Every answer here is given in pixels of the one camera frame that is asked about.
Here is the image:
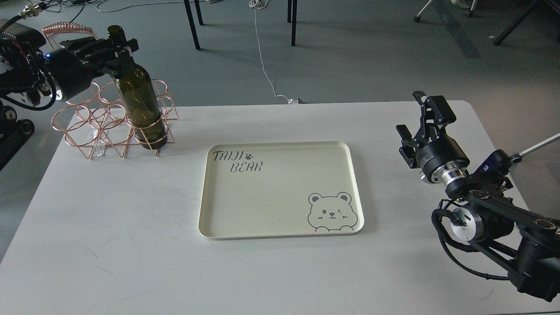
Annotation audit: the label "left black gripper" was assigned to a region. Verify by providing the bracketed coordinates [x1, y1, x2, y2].
[44, 37, 139, 101]

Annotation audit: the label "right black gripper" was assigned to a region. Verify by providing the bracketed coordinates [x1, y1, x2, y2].
[396, 91, 469, 184]

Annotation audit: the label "dark green wine bottle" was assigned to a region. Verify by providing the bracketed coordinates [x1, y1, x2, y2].
[107, 24, 168, 150]

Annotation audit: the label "silver metal jigger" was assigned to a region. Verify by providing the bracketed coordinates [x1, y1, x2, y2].
[419, 171, 432, 184]

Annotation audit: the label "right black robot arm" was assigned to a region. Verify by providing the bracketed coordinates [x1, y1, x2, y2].
[396, 91, 560, 302]

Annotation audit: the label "chair caster base right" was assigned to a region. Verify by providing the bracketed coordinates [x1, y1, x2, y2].
[510, 133, 560, 164]

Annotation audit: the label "chair base top right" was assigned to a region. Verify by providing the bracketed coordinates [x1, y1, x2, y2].
[413, 0, 479, 23]

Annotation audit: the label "black table legs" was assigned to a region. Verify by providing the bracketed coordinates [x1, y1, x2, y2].
[183, 0, 298, 51]

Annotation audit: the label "cream bear tray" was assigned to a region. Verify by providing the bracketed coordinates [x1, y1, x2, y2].
[198, 141, 364, 239]

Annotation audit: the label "copper wire wine rack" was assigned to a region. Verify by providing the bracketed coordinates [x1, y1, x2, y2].
[42, 23, 179, 160]

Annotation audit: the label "black floor cables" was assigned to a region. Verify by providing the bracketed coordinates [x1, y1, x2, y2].
[44, 0, 184, 25]

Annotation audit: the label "white floor cable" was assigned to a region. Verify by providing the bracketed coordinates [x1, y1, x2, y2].
[248, 0, 299, 105]

